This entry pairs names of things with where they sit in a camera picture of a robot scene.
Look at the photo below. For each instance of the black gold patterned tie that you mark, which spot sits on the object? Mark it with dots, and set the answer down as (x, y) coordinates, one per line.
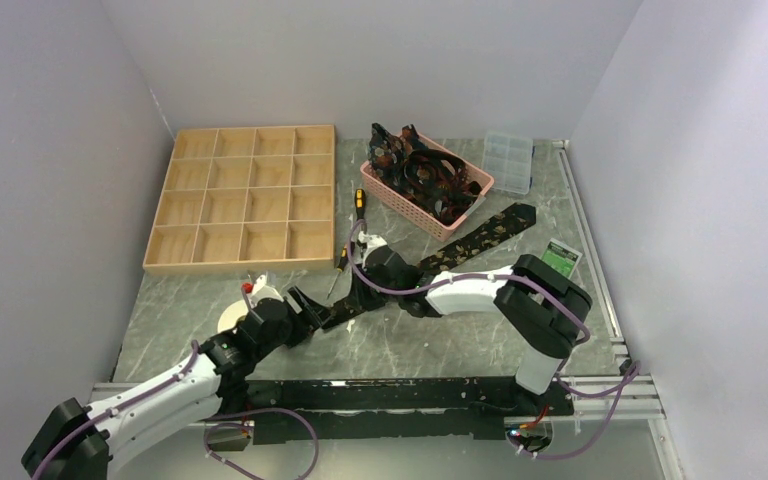
(501, 227)

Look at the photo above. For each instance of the pile of patterned ties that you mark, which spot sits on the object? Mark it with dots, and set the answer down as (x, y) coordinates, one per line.
(432, 179)

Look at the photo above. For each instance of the green screw bit box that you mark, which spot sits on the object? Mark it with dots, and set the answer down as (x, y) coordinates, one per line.
(561, 257)

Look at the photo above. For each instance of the clear plastic organizer box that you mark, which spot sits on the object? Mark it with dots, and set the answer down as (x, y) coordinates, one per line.
(508, 159)

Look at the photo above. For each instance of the black yellow screwdriver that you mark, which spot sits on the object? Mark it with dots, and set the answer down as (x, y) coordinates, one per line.
(340, 268)
(360, 203)

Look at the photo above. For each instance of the pink plastic basket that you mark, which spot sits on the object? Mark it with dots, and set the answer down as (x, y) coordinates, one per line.
(413, 213)

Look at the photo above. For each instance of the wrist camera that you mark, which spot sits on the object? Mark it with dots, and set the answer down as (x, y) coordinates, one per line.
(365, 244)
(256, 290)

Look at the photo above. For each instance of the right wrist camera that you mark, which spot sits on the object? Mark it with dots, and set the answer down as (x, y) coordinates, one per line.
(365, 244)

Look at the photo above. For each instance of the upper black yellow screwdriver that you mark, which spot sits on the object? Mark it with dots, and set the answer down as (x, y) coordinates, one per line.
(360, 203)

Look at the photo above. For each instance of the white tape roll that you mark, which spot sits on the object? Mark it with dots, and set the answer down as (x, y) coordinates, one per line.
(232, 315)

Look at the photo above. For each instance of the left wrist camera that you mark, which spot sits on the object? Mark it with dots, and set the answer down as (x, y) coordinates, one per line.
(256, 290)

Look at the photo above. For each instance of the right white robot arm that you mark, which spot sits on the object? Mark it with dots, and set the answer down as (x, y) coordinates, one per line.
(546, 308)

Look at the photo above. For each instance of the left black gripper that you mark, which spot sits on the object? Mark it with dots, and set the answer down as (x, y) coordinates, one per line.
(310, 317)

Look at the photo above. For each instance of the wooden compartment tray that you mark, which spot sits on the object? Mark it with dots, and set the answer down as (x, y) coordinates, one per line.
(246, 198)

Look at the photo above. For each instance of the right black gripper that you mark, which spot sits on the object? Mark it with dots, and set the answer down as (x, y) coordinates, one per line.
(355, 292)

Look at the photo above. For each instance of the lower black yellow screwdriver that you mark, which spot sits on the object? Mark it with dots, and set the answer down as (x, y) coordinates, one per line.
(340, 268)

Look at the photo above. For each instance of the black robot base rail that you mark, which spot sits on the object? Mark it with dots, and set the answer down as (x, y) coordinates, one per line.
(481, 407)

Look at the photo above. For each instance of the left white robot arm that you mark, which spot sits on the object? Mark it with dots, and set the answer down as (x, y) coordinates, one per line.
(210, 384)

